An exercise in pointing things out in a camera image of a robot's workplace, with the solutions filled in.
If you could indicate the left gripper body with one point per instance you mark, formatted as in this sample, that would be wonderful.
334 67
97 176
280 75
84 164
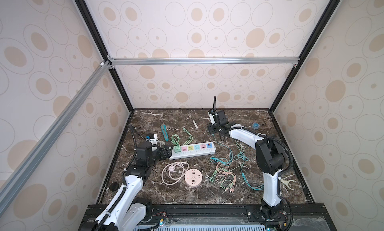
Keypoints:
159 154

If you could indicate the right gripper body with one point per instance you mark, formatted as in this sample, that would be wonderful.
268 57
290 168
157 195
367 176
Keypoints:
213 128

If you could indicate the light green plug adapter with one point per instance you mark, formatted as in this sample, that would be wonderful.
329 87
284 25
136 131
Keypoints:
177 149

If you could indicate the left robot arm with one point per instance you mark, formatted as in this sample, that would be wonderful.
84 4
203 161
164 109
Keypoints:
125 211

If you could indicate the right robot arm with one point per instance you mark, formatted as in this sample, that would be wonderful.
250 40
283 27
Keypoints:
273 157

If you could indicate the teal peeler tool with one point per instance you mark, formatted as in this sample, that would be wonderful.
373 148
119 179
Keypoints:
164 132

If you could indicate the white multicolour power strip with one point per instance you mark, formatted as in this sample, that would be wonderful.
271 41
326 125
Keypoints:
194 150

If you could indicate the pink round socket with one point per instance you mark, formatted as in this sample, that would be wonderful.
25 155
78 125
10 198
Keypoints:
193 178

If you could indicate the blue bottle cap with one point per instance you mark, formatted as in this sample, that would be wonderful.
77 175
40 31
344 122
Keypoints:
255 126

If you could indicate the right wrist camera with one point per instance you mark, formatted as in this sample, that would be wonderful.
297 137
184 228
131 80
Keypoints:
212 116

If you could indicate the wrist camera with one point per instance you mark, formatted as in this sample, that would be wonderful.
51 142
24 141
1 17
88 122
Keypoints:
212 116
153 139

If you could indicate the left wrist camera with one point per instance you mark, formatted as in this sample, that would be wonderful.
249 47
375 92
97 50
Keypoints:
153 139

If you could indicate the rear aluminium rail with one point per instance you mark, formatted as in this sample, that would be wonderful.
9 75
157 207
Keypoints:
210 61

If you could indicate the aluminium rail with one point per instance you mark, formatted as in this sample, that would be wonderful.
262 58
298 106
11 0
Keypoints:
21 175
210 61

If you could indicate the left aluminium rail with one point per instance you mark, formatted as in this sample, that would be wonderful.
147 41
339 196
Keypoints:
21 175

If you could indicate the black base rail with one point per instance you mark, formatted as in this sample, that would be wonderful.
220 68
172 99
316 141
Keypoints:
295 217

